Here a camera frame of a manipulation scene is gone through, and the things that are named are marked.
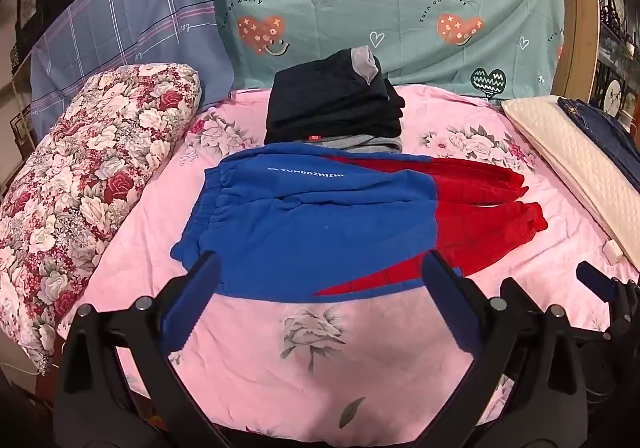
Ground grey folded garment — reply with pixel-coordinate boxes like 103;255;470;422
295;134;405;153

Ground teal heart-print sheet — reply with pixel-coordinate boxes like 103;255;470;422
212;0;568;101

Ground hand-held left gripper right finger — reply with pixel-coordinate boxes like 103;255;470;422
420;250;593;448

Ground blue plaid pillow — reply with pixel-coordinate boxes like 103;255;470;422
29;0;236;139

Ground floral quilt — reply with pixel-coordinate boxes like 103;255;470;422
0;62;203;376

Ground wooden headboard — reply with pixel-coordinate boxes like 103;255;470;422
542;0;601;98

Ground black folded pants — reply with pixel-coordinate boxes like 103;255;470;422
264;46;407;146

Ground display shelf with plates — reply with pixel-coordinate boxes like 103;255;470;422
595;0;640;129

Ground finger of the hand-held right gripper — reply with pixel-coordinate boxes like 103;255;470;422
575;262;621;303

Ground cream quilted pillow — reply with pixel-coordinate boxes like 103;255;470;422
501;96;640;269

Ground blue and red pants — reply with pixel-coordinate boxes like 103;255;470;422
170;144;549;301

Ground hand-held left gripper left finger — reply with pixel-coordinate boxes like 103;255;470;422
52;250;236;448

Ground pink floral bedsheet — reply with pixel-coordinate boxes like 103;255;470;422
55;88;640;448

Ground dark blue jeans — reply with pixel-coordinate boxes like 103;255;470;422
557;96;640;189

